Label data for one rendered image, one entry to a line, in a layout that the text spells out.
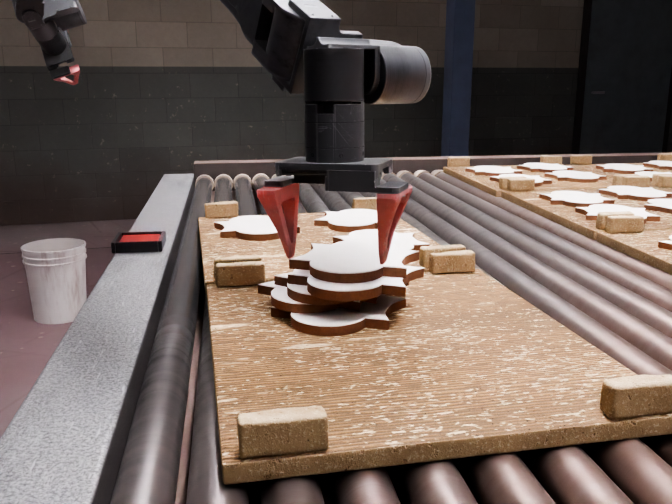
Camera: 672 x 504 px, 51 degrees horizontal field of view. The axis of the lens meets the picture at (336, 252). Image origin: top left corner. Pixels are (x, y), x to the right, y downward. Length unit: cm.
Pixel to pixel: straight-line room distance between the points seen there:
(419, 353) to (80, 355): 33
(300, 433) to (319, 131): 30
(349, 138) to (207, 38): 543
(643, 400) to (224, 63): 567
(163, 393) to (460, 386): 25
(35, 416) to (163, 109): 549
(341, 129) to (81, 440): 34
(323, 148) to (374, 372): 21
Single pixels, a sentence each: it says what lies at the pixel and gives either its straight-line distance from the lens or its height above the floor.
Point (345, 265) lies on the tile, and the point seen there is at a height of 99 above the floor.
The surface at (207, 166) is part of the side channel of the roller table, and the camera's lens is 193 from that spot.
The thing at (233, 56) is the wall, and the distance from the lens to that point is 609.
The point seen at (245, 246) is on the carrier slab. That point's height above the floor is 94.
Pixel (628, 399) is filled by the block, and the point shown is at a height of 95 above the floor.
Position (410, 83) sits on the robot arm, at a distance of 70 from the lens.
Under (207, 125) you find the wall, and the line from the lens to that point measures 607.
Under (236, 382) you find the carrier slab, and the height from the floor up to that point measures 94.
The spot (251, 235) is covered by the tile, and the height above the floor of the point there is 94.
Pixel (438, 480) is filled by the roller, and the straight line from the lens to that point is 49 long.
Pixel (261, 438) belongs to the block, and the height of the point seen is 95.
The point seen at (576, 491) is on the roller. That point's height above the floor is 91.
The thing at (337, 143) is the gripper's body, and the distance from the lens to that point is 65.
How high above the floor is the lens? 118
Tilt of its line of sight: 14 degrees down
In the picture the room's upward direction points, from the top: straight up
